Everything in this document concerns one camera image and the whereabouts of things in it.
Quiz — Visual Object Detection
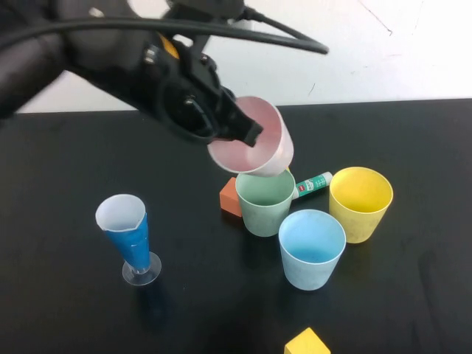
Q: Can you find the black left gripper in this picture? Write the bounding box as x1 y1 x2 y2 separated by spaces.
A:
139 33 265 149

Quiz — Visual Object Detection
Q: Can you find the pink plastic cup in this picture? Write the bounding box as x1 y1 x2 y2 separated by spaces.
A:
206 96 295 177

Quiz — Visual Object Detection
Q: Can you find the yellow plastic cup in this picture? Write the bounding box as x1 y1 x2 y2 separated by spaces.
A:
329 166 394 244

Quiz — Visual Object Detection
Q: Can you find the light blue plastic cup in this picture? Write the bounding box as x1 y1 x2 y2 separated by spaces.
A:
278 209 347 291

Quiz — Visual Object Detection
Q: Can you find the orange block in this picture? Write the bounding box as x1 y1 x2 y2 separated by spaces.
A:
219 176 243 218

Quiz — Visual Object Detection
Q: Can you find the green white glue stick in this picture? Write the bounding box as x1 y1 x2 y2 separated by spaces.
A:
293 171 334 202

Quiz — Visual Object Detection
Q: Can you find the green plastic cup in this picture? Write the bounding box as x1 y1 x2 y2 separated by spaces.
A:
235 170 296 237

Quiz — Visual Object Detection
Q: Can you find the tall glass with blue paper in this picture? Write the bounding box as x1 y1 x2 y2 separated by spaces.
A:
95 193 163 287

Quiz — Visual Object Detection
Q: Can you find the large yellow block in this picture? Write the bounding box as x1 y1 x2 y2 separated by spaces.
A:
284 326 331 354

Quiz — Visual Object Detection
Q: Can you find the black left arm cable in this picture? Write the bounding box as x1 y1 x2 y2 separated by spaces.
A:
0 6 330 55

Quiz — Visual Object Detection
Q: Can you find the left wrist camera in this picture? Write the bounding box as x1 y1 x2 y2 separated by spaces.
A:
162 0 247 24

